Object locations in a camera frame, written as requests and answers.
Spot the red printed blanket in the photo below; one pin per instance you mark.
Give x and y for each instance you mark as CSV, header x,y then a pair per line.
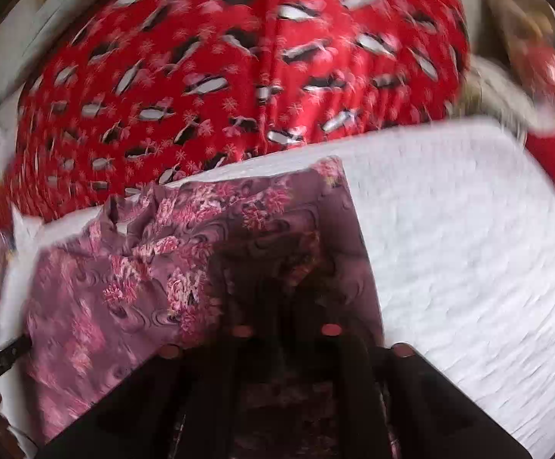
x,y
258,33

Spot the purple floral garment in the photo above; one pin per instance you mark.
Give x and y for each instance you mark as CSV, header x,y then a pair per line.
x,y
162,248

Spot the plastic bag of toys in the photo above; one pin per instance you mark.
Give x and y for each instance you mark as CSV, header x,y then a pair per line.
x,y
521,33

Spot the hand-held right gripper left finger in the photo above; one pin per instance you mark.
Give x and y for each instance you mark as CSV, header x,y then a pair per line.
x,y
210,392

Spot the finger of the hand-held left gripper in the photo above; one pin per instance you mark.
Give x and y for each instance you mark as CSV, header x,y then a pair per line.
x,y
5,356

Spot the white quilted mat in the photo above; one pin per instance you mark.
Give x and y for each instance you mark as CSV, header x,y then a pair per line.
x,y
449,248

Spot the pale crumpled cloth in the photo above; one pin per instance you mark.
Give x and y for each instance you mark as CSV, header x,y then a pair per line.
x,y
493,91

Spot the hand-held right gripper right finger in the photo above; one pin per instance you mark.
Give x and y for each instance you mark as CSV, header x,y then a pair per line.
x,y
354,382

